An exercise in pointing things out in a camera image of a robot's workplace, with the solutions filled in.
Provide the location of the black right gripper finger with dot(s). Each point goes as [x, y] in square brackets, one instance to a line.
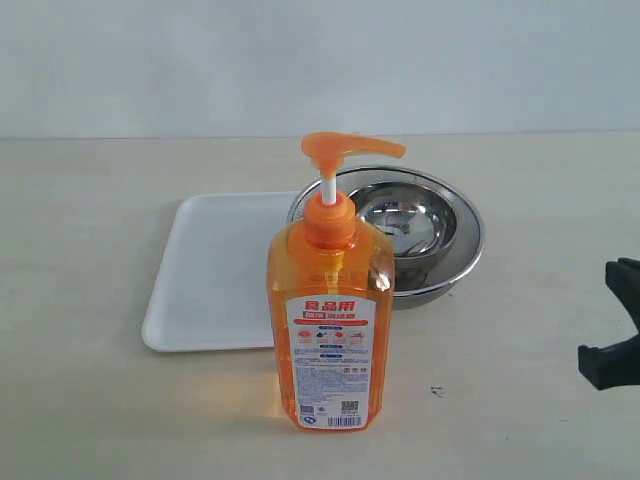
[613, 366]
[622, 277]

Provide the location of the small stainless steel bowl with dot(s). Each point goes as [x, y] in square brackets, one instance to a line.
[420, 222]

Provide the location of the orange dish soap pump bottle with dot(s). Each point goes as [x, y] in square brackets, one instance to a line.
[330, 284]

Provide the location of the large stainless steel basin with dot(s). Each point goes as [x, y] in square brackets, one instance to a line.
[421, 281]

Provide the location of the white rectangular plastic tray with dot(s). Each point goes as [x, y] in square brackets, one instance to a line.
[210, 290]

